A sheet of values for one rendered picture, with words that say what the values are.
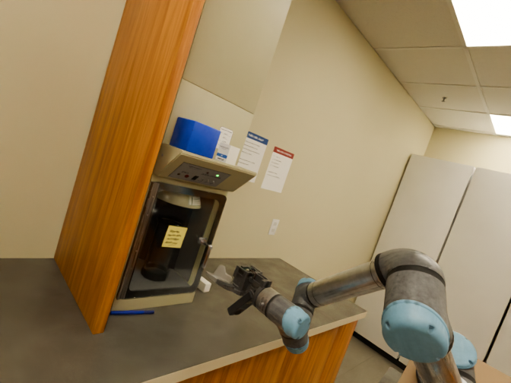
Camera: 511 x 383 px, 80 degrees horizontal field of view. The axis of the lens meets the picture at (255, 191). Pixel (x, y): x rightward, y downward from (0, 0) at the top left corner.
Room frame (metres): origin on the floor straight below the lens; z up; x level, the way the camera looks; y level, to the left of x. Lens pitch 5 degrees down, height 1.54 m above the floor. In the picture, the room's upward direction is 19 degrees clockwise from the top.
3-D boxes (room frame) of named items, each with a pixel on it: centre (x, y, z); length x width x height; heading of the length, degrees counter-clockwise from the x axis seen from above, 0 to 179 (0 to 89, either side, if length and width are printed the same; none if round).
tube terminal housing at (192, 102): (1.13, 0.30, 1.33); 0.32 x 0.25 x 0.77; 137
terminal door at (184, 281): (1.04, 0.20, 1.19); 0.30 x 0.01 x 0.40; 137
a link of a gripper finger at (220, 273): (0.95, 0.03, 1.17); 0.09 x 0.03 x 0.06; 82
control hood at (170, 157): (1.01, 0.16, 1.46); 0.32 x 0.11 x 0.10; 137
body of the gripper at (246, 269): (0.93, -0.08, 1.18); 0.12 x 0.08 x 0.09; 46
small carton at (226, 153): (1.05, 0.13, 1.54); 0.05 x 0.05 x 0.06; 55
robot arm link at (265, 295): (0.87, -0.14, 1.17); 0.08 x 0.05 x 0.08; 136
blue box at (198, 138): (0.94, 0.23, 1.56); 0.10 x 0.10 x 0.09; 47
